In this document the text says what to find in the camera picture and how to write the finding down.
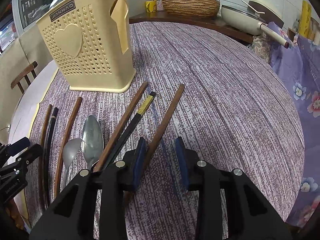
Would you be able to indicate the purple floral cloth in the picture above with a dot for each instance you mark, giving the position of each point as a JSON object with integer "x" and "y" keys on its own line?
{"x": 298, "y": 69}

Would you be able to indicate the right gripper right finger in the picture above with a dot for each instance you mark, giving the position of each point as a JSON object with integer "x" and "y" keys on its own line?
{"x": 249, "y": 214}

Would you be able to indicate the woven pattern basin sink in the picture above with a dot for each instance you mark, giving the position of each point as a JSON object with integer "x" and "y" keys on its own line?
{"x": 192, "y": 8}

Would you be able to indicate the dark wooden counter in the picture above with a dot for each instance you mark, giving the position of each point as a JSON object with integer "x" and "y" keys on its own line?
{"x": 216, "y": 23}

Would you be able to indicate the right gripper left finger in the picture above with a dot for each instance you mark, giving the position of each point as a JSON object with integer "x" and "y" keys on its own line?
{"x": 71, "y": 215}

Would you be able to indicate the yellow mug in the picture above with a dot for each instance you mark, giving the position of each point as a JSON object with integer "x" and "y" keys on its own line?
{"x": 151, "y": 6}

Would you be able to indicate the cream frying pan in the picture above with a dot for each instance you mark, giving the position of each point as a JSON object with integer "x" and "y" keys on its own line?
{"x": 250, "y": 21}

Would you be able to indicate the small steel spoon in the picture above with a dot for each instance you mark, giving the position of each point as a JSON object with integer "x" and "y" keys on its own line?
{"x": 69, "y": 152}

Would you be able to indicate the brown wooden chopstick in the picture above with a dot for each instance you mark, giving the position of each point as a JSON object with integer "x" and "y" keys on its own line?
{"x": 64, "y": 141}
{"x": 119, "y": 128}
{"x": 42, "y": 140}
{"x": 165, "y": 122}

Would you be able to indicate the wooden chair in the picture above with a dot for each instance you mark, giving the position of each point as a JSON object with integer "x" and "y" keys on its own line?
{"x": 24, "y": 75}

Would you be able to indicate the purple striped tablecloth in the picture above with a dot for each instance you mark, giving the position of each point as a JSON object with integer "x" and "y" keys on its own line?
{"x": 234, "y": 112}

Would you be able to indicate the large steel spoon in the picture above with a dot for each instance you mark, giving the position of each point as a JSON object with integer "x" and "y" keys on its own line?
{"x": 92, "y": 144}

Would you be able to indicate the beige plastic utensil holder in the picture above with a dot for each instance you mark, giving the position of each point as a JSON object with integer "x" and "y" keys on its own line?
{"x": 89, "y": 41}

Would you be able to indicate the black gold-banded chopstick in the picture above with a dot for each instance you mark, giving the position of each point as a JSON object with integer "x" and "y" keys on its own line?
{"x": 130, "y": 128}

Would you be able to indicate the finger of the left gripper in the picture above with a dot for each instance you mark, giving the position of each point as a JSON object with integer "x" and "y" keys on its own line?
{"x": 18, "y": 146}
{"x": 31, "y": 154}

